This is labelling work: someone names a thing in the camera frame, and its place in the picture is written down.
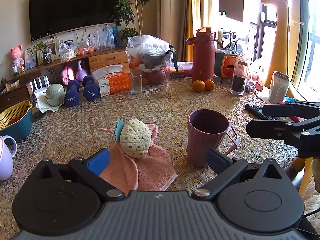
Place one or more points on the blue dumbbell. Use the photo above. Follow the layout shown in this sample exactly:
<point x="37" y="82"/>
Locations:
<point x="72" y="96"/>
<point x="91" y="91"/>

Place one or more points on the clear container with fruit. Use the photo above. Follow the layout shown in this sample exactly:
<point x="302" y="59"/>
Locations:
<point x="155" y="69"/>

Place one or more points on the right blue dumbbell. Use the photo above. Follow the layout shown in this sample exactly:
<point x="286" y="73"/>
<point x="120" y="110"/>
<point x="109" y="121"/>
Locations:
<point x="91" y="91"/>

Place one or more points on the orange white tissue box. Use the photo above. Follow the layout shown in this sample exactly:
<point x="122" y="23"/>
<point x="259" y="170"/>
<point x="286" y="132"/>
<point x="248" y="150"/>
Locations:
<point x="111" y="79"/>

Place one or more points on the black television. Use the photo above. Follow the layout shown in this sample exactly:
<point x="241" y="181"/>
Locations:
<point x="49" y="17"/>

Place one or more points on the pale green round container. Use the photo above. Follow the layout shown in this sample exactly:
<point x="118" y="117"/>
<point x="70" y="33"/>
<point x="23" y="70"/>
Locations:
<point x="55" y="94"/>

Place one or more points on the white grey tumbler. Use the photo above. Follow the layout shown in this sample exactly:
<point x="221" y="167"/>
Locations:
<point x="278" y="88"/>

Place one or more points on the yellow giraffe plush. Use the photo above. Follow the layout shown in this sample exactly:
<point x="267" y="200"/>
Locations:
<point x="280" y="54"/>

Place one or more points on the lilac mug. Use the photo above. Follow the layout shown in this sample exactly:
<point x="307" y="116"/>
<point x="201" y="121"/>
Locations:
<point x="6" y="158"/>

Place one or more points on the left orange tangerine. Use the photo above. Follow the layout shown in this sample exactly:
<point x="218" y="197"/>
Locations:
<point x="199" y="86"/>

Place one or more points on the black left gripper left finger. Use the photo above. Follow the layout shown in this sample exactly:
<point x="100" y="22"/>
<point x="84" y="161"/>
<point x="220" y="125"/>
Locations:
<point x="89" y="171"/>

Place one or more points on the pink pineapple hand towel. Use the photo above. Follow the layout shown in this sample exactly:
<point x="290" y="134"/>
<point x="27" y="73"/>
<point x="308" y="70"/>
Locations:
<point x="136" y="162"/>

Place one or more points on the dark red water jug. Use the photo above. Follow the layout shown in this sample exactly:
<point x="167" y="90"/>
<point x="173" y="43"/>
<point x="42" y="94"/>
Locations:
<point x="204" y="53"/>

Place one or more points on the pink bear figurine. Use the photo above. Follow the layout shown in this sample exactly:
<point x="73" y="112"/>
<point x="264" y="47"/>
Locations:
<point x="17" y="63"/>

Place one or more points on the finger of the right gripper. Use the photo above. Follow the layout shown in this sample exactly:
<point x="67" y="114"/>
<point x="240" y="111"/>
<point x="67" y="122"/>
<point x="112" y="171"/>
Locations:
<point x="276" y="129"/>
<point x="312" y="109"/>

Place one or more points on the glass jar with dark contents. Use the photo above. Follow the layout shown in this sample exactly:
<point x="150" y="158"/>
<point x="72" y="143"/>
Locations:
<point x="239" y="75"/>

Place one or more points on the mauve plastic cup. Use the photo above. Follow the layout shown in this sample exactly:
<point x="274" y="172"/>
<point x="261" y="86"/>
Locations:
<point x="207" y="129"/>

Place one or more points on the wooden tv cabinet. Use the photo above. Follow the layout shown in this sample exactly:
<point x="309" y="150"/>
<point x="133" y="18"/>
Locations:
<point x="89" y="63"/>

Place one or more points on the orange stool-shaped tissue holder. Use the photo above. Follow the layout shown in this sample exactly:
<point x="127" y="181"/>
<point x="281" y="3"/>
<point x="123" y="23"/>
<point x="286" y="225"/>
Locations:
<point x="227" y="66"/>

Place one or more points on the purple kettlebell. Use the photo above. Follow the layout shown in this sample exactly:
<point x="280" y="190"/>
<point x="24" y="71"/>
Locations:
<point x="80" y="73"/>

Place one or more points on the green potted plant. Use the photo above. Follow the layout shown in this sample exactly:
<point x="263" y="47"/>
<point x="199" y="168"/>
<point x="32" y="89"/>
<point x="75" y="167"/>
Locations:
<point x="129" y="13"/>

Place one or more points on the orange tangerine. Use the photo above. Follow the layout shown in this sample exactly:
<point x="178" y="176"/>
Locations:
<point x="199" y="86"/>
<point x="209" y="85"/>

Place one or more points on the red notebook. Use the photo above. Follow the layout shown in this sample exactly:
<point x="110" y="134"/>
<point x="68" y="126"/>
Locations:
<point x="297" y="117"/>

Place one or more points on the black tv remote control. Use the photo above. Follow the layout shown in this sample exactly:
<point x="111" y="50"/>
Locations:
<point x="257" y="112"/>

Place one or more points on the empty clear drinking glass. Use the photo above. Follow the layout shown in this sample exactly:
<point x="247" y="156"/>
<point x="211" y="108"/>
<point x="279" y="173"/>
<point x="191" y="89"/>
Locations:
<point x="136" y="83"/>

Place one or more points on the yellow teal strainer basket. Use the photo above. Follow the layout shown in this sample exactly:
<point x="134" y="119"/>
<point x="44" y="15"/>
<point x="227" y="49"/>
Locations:
<point x="16" y="121"/>

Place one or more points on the framed photo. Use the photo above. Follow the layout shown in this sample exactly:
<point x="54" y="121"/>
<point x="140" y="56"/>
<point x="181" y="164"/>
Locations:
<point x="51" y="48"/>

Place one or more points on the clear plastic bag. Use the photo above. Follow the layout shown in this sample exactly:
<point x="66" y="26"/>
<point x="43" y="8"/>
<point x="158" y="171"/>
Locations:
<point x="146" y="44"/>

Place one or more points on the yellow curtain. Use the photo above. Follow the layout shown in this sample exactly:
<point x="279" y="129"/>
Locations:
<point x="192" y="22"/>

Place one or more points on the left blue dumbbell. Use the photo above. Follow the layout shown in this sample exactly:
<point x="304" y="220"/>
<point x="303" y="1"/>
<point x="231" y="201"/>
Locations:
<point x="72" y="96"/>

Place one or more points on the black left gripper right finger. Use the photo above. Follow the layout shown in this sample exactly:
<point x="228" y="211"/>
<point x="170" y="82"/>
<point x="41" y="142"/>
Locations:
<point x="228" y="172"/>

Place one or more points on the right orange tangerine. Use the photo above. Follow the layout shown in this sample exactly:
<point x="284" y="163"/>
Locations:
<point x="209" y="85"/>

